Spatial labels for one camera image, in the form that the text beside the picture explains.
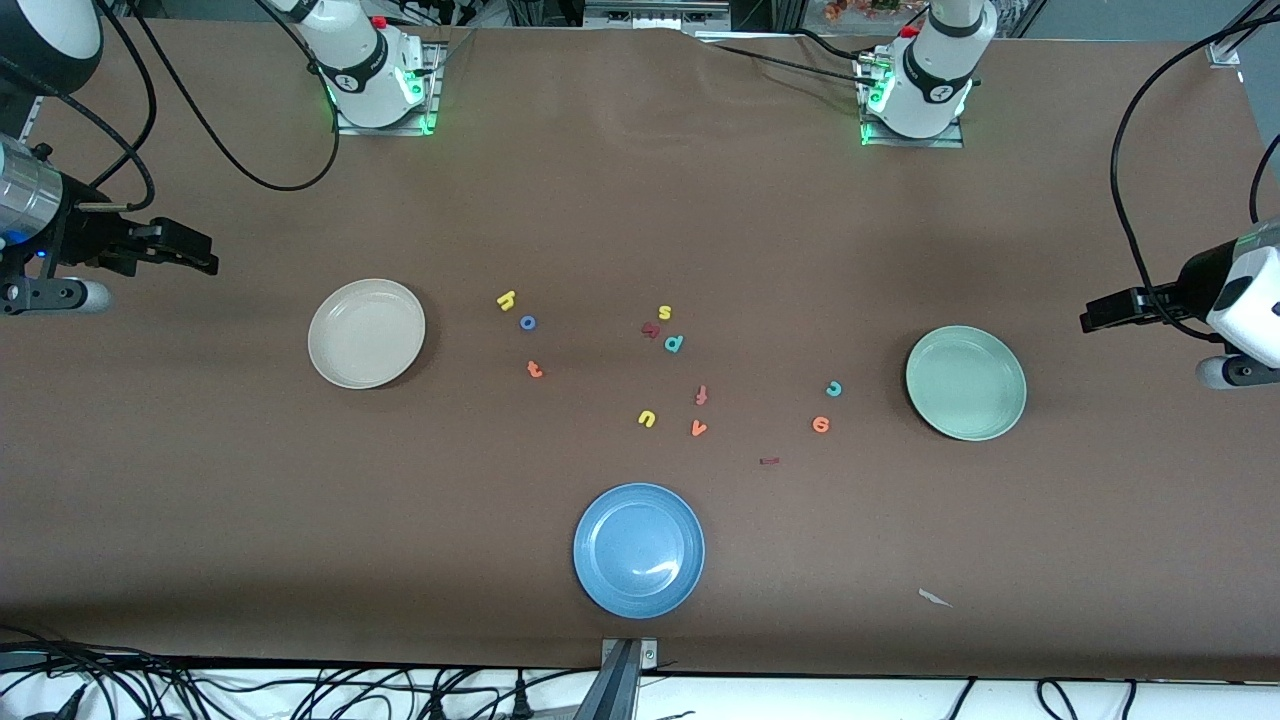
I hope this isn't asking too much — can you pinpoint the green ceramic plate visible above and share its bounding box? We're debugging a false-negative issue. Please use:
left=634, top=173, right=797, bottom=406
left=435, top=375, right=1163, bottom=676
left=905, top=325, right=1028, bottom=442

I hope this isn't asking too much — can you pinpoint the beige brown ceramic plate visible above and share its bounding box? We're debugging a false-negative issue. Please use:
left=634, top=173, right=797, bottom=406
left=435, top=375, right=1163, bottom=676
left=307, top=278, right=427, bottom=390

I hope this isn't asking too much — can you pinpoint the grey power strip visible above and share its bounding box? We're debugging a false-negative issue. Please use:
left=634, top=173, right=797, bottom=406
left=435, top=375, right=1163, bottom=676
left=583, top=0, right=733, bottom=31

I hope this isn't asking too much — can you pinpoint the blue ceramic plate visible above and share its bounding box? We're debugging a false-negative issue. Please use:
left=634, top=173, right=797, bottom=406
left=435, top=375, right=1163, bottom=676
left=573, top=483, right=706, bottom=619

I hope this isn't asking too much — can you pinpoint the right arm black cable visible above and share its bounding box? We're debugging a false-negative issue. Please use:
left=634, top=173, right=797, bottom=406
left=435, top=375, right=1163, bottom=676
left=40, top=0, right=343, bottom=213

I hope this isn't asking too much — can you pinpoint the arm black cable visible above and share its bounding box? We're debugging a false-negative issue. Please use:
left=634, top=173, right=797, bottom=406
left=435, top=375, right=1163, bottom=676
left=40, top=0, right=343, bottom=213
left=1110, top=0, right=1280, bottom=343

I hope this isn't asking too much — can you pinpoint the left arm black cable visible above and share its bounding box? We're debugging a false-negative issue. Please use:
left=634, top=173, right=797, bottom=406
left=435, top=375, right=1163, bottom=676
left=1110, top=0, right=1280, bottom=343

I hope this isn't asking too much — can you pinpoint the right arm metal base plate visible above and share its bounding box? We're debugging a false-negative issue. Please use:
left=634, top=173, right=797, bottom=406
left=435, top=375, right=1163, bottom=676
left=333, top=40, right=443, bottom=137

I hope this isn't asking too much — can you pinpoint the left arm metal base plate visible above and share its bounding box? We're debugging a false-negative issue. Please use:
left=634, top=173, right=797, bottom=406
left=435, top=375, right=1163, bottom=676
left=858, top=55, right=967, bottom=150

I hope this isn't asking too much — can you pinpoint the black cable on table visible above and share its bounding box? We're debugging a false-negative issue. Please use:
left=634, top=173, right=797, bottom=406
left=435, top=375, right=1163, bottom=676
left=700, top=28, right=879, bottom=85

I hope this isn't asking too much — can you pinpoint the grey metal mount bracket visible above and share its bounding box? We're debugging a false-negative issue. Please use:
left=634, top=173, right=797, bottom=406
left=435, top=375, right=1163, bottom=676
left=575, top=637, right=660, bottom=720

